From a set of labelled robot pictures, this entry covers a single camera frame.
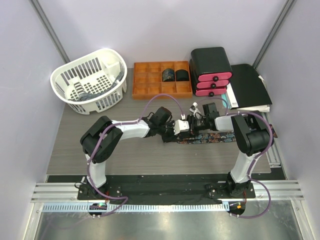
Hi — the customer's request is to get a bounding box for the white teal booklet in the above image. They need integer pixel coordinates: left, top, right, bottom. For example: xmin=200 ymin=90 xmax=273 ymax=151
xmin=224 ymin=83 xmax=272 ymax=113

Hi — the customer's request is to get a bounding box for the rolled black tie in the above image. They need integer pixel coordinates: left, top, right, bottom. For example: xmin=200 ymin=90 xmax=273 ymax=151
xmin=175 ymin=69 xmax=190 ymax=82

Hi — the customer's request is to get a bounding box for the white slotted cable duct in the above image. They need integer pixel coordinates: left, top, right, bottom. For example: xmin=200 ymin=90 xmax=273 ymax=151
xmin=42 ymin=202 xmax=230 ymax=213

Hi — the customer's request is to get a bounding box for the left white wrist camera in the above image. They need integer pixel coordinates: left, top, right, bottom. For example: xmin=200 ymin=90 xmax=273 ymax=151
xmin=173 ymin=114 xmax=190 ymax=135

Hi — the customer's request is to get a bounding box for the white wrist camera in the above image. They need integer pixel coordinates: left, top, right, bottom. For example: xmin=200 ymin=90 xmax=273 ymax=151
xmin=189 ymin=102 xmax=200 ymax=116
xmin=173 ymin=114 xmax=190 ymax=135

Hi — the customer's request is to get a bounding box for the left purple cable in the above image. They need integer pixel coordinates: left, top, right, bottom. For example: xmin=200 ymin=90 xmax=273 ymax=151
xmin=86 ymin=94 xmax=187 ymax=218

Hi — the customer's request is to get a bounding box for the purple cable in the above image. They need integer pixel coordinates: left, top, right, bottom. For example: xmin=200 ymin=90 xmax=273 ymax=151
xmin=197 ymin=97 xmax=275 ymax=220
xmin=86 ymin=94 xmax=187 ymax=218

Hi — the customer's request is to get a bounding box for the aluminium frame rail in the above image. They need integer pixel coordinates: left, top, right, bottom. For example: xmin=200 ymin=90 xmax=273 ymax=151
xmin=31 ymin=182 xmax=81 ymax=202

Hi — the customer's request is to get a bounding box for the orange compartment tray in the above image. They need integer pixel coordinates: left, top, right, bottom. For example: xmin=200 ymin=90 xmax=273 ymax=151
xmin=132 ymin=61 xmax=193 ymax=100

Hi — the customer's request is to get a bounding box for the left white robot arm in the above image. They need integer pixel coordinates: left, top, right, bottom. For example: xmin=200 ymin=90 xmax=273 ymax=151
xmin=80 ymin=106 xmax=177 ymax=200

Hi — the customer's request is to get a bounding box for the black pink drawer unit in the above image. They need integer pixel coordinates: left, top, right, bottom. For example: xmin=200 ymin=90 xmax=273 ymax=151
xmin=189 ymin=46 xmax=233 ymax=97

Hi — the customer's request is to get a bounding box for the floral navy tie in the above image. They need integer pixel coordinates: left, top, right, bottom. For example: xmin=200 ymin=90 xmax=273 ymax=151
xmin=174 ymin=124 xmax=279 ymax=146

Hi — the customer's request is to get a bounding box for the rolled dark patterned tie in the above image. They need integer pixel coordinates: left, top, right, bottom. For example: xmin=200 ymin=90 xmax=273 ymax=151
xmin=162 ymin=68 xmax=176 ymax=82

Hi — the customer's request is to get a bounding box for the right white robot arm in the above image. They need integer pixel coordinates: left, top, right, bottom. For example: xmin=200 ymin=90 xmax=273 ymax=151
xmin=189 ymin=103 xmax=273 ymax=198

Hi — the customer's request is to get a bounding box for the blue patterned tie in basket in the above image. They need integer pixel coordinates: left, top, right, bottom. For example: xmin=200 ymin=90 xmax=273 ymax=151
xmin=77 ymin=71 xmax=124 ymax=102

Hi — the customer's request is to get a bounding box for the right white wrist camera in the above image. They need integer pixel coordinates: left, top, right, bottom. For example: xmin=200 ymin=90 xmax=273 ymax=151
xmin=189 ymin=102 xmax=200 ymax=116

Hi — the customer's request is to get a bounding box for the white plastic basket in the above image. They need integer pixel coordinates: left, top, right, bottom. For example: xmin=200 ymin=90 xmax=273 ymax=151
xmin=50 ymin=48 xmax=128 ymax=115

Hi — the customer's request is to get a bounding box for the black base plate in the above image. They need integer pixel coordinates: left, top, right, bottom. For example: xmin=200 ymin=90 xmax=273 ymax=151
xmin=77 ymin=174 xmax=256 ymax=205

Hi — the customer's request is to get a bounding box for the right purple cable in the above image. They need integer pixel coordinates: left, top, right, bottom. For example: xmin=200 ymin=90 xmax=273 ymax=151
xmin=197 ymin=97 xmax=275 ymax=220

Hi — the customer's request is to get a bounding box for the black folder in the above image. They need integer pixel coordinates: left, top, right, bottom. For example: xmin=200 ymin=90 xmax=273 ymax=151
xmin=229 ymin=63 xmax=272 ymax=103

